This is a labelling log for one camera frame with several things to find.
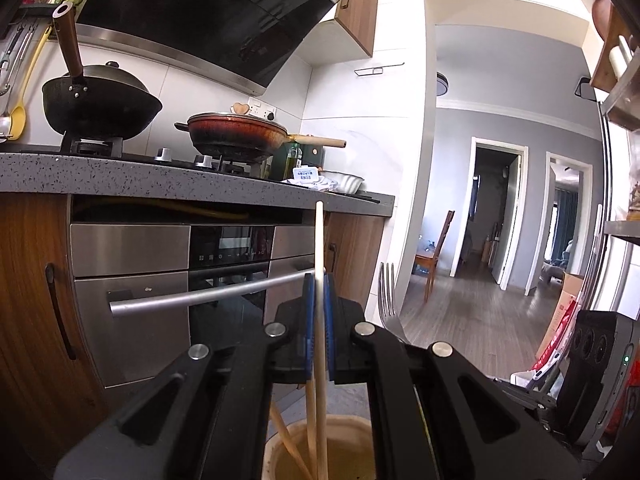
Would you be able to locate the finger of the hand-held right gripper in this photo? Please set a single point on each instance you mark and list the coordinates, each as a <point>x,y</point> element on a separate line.
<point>537,402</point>

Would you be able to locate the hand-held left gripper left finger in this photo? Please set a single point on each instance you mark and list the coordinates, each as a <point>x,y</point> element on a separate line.
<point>225,400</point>

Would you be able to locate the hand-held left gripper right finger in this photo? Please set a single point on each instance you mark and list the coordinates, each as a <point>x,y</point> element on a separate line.
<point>430,410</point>

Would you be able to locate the wooden chopstick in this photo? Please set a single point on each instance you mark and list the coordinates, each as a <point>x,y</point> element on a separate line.
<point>320,240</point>
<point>311,430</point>
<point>287,440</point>

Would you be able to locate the cream floral ceramic utensil holder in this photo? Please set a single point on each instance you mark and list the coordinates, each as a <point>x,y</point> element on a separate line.
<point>347,432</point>

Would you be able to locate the silver fork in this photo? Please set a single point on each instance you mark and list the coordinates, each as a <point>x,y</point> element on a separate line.
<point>389,305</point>

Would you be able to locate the cardboard box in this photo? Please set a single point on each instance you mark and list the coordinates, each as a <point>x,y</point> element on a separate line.
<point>562,310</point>

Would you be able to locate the metal storage rack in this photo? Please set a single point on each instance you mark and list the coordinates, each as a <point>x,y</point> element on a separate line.
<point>620,240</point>

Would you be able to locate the stainless built-in oven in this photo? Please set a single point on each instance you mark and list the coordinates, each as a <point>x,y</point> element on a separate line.
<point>135,260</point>

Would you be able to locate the wooden cabinet door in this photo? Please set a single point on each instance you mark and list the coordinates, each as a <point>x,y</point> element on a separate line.
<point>30,310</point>
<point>357,260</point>

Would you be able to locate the wooden dining chair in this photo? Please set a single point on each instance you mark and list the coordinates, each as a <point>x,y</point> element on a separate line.
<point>442,240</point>

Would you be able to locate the grey stone countertop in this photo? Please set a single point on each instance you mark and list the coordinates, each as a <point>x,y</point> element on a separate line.
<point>150,176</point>

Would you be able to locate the gas cooktop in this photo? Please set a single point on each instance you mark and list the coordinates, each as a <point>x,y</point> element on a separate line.
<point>165,157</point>

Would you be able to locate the glass oil bottle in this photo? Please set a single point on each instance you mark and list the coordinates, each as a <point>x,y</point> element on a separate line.
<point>295,157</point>

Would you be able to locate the dark green appliance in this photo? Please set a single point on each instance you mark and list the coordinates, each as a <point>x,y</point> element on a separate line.
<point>314,155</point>

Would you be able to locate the brown frying pan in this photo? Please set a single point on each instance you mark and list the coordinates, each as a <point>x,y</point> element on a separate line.
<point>235,132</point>

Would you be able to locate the heart-shaped wooden ornament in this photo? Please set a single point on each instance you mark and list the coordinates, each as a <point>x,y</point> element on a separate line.
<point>241,109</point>

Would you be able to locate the round ceiling lamp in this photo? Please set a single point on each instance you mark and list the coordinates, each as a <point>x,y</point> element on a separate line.
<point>442,85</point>

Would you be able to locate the black wok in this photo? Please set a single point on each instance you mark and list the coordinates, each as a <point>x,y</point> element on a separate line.
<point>100,105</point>

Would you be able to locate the yellow silicone spoon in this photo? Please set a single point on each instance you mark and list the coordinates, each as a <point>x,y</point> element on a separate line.
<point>17,120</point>

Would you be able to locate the steel ladle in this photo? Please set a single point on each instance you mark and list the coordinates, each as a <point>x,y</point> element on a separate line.
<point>4,122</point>

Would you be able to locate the black range hood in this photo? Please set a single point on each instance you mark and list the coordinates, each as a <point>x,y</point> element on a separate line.
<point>200,15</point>

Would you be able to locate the white door frame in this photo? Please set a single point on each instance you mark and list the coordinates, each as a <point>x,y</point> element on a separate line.
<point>520,210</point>
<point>549,220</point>

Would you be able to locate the black wall bracket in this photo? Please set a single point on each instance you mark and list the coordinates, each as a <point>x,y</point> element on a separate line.
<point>586,89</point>

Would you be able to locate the white wall socket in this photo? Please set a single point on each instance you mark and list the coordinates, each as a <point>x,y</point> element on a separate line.
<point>264,109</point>

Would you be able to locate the wall towel holder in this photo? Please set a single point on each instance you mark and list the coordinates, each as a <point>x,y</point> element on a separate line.
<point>377,69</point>

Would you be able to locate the wooden wall cabinet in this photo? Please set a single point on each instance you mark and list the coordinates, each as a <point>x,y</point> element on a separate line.
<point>352,5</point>

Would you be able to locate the black wall shelf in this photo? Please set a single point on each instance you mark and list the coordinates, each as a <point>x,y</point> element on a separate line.
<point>35,10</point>

